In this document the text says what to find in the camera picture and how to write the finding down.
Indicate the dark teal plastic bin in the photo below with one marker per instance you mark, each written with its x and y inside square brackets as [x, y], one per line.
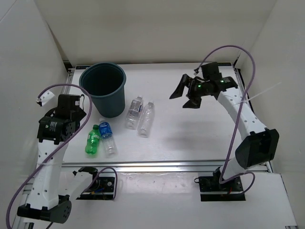
[105, 83]

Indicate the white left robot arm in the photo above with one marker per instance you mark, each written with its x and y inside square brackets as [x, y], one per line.
[47, 201]

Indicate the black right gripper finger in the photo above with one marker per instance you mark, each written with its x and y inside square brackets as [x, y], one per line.
[193, 103]
[184, 82]

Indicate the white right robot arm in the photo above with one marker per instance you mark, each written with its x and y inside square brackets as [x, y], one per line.
[258, 142]

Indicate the clear plastic bottle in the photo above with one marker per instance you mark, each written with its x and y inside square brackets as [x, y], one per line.
[146, 120]

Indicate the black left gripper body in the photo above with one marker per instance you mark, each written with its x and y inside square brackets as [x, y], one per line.
[80, 114]

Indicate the green plastic soda bottle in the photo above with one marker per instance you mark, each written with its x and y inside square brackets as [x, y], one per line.
[93, 141]

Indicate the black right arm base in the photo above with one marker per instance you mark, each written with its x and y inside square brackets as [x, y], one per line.
[212, 191]

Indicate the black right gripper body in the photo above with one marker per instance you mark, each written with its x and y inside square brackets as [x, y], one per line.
[197, 89]

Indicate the blue label clear bottle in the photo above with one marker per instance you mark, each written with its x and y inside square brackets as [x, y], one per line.
[107, 138]

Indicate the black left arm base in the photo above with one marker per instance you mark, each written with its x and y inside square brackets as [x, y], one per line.
[104, 188]

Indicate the aluminium table frame rail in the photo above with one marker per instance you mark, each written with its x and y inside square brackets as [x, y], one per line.
[164, 166]

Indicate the white label clear bottle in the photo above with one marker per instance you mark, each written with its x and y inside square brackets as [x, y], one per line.
[134, 113]

